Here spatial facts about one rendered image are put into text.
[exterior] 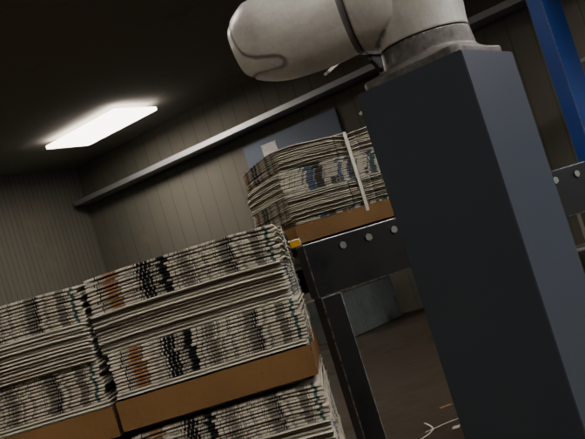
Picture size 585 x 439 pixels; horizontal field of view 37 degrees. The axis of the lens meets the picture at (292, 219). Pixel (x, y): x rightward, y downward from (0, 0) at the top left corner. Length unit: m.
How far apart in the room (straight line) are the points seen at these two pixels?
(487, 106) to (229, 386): 0.57
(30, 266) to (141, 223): 1.45
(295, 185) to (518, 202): 0.77
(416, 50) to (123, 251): 10.22
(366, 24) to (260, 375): 0.60
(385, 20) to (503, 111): 0.24
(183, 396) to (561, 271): 0.63
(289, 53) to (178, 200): 9.23
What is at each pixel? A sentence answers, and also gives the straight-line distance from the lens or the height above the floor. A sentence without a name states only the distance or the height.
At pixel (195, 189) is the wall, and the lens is 10.46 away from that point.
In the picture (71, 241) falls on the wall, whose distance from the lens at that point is 11.59.
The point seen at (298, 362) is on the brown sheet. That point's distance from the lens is 1.23.
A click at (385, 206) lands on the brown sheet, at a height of 0.83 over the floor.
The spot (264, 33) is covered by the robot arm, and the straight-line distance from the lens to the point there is 1.49.
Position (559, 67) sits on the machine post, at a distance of 3.20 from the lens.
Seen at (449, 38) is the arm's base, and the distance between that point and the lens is 1.43.
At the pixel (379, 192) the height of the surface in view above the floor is 0.87.
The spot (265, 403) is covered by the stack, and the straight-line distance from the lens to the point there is 1.25.
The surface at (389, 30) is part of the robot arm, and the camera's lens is 1.45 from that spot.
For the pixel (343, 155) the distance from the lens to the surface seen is 2.07.
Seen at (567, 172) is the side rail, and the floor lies 0.79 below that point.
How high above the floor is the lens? 0.76
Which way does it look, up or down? 3 degrees up
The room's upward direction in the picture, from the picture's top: 17 degrees counter-clockwise
